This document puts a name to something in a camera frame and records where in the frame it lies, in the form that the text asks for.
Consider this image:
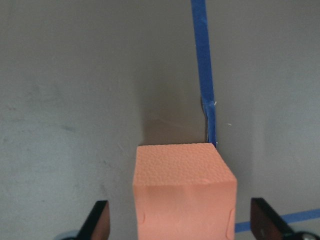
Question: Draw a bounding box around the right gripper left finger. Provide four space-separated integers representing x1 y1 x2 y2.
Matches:
75 200 110 240

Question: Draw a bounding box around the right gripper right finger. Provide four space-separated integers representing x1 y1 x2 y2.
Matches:
250 197 300 240

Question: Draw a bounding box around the orange foam block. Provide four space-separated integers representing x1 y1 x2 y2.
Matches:
132 143 237 240

